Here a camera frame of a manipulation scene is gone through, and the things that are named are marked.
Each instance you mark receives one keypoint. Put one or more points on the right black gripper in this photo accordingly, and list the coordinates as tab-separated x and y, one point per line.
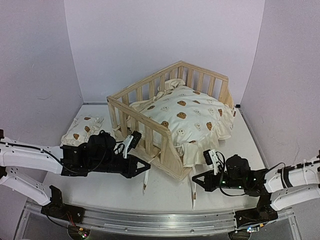
209	185

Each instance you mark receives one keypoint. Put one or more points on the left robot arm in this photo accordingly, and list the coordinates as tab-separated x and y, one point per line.
100	154

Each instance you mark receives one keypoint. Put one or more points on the bear print cushion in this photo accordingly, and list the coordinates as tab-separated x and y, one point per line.
177	124

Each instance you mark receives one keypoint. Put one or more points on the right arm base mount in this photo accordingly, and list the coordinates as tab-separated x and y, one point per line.
261	214

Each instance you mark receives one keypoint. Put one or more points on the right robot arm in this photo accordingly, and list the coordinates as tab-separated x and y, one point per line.
278	187

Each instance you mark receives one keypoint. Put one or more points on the small bear print pillow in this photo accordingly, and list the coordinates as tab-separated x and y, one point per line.
81	129

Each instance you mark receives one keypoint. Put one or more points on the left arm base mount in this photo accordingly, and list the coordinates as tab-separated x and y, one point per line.
56	208

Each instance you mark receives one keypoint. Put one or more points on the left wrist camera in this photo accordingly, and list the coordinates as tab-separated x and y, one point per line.
130	143

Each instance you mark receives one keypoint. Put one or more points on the aluminium front rail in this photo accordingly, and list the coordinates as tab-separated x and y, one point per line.
177	224

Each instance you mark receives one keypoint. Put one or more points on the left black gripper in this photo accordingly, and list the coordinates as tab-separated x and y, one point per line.
131	171

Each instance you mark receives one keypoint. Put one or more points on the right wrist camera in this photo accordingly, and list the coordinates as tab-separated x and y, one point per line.
213	161

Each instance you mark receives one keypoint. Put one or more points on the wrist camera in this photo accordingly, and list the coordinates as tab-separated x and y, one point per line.
213	161
130	143

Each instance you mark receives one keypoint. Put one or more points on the wooden pet bed frame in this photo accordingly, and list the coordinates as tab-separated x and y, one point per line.
207	81

